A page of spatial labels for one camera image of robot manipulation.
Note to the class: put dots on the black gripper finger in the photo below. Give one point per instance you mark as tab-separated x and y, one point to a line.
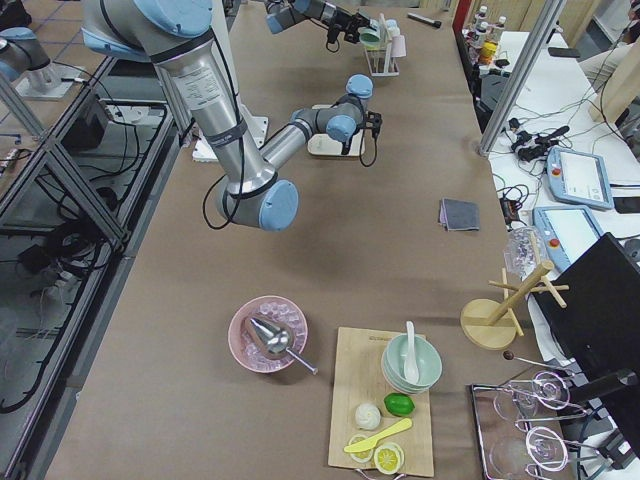
364	21

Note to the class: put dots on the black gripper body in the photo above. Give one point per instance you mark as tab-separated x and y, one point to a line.
346	144
346	19

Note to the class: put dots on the green cup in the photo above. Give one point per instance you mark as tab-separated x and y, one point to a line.
370	38

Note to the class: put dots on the cream rabbit tray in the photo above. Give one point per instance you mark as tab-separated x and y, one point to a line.
322	145

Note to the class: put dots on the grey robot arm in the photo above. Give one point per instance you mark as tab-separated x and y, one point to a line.
282	15
179	38

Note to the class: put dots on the pink cup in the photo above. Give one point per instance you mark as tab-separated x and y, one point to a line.
398	47

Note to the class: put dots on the black glass tray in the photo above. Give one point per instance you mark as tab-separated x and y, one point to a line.
533	428

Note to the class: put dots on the metal cylinder with black cap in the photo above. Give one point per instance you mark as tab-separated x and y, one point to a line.
436	24

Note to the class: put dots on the grey folded cloth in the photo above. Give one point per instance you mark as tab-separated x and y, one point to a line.
458	215

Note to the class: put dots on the blue teach pendant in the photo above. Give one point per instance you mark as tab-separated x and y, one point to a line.
579	178
567	232

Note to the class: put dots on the wooden mug tree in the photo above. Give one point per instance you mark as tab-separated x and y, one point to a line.
494	326

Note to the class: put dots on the metal scoop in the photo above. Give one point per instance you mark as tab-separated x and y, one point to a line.
274	339

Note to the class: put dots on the white ceramic spoon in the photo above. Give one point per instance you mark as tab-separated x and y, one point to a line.
410	368

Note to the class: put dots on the wooden cutting board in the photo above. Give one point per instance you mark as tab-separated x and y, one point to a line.
358	378

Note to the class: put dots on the pink bowl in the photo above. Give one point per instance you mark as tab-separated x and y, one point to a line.
242	346

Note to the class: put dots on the black smartphone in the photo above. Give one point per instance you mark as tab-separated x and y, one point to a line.
627	204

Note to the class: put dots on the green lime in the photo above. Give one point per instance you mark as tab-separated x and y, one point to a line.
398	404

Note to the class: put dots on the white garlic bun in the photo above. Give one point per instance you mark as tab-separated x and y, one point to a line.
367	416

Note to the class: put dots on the black monitor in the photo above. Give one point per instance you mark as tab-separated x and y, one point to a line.
599	328

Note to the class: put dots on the yellow plastic knife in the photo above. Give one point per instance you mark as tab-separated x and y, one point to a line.
370	442

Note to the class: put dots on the lemon slice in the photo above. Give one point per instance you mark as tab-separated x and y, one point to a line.
388	458

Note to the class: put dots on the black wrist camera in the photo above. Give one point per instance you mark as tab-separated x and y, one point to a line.
332	42

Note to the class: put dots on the white wire cup rack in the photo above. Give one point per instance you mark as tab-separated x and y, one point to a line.
380	62

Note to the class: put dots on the aluminium frame post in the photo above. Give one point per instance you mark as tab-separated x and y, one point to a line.
536	40

